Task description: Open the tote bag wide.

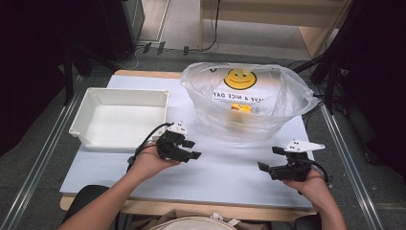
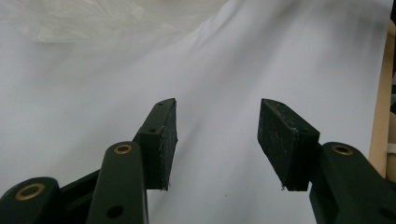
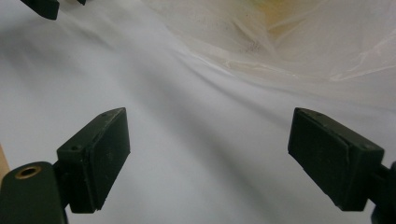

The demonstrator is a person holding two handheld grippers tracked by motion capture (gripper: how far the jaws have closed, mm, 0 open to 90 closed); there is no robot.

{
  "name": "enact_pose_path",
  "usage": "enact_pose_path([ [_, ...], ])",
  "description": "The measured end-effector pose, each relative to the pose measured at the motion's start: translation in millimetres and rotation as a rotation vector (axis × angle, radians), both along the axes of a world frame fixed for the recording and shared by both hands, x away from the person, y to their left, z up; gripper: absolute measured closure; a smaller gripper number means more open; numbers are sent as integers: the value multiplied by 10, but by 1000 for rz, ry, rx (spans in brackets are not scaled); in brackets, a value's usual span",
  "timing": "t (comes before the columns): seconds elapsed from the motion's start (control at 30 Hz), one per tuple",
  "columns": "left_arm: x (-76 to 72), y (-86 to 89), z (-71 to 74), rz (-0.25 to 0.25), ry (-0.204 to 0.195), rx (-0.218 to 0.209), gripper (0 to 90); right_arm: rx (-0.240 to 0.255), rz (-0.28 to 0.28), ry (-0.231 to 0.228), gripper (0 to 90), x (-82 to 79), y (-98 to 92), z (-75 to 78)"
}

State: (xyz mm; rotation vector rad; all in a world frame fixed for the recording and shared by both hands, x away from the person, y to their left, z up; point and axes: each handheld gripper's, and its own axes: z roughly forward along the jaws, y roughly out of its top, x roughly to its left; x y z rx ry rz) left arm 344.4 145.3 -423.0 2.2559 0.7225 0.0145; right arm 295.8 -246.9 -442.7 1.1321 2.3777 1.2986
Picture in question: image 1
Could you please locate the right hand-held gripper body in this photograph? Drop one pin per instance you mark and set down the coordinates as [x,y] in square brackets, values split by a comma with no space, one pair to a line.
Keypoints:
[298,166]

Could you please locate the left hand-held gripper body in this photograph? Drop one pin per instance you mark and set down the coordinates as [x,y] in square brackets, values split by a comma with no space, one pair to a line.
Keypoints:
[170,143]

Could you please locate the white plastic bin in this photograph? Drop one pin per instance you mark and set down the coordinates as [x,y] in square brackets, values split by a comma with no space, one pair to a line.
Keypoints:
[121,126]

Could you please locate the clear plastic bag smiley print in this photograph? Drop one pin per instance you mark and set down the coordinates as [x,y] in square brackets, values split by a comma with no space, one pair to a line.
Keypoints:
[284,96]

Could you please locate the yellow snack packet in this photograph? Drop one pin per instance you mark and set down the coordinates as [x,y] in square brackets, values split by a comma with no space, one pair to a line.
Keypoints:
[241,108]

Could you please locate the person's right hand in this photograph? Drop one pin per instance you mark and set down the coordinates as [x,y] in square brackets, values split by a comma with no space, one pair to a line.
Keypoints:
[314,188]

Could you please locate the person's left hand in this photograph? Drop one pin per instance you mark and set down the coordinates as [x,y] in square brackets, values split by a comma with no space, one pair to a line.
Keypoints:
[148,164]

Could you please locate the person's right leg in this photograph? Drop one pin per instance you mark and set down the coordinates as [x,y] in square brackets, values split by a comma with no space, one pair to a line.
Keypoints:
[306,223]

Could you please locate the person's leg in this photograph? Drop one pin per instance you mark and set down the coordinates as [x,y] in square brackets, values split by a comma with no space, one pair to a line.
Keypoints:
[306,223]
[86,196]

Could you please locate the person's tan clothing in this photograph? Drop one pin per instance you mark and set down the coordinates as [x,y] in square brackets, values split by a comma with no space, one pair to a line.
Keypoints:
[166,216]

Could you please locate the black metal stand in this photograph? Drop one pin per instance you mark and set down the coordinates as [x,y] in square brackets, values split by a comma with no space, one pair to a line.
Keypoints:
[330,89]
[67,80]

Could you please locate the small black floor block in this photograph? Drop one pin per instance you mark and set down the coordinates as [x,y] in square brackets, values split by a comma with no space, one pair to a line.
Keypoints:
[186,50]
[146,47]

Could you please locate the person's left leg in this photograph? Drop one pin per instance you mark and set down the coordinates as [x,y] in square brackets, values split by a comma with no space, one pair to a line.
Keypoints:
[86,196]

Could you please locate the dark curtain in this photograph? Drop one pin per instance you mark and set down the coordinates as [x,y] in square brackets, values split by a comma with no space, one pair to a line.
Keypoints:
[376,80]
[32,64]

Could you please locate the black cabinet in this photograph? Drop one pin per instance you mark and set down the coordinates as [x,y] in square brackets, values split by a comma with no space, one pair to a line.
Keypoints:
[118,28]

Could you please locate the aluminium floor rail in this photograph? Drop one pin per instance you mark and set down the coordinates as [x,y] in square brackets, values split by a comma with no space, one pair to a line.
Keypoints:
[35,172]
[348,163]

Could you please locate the light wooden furniture frame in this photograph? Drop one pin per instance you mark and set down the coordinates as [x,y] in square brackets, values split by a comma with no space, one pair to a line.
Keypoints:
[252,12]

